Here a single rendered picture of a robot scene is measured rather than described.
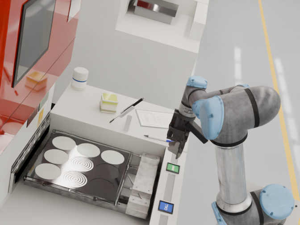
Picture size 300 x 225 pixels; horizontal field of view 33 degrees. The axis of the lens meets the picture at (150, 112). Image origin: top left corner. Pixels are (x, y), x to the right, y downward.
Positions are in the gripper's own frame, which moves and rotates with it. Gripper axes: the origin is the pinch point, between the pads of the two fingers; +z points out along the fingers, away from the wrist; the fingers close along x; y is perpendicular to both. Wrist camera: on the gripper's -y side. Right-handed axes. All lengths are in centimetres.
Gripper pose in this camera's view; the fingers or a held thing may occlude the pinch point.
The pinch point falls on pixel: (178, 156)
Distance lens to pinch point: 209.1
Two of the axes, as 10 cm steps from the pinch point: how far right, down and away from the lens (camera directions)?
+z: -2.4, 8.5, 4.7
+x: -1.4, 4.5, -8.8
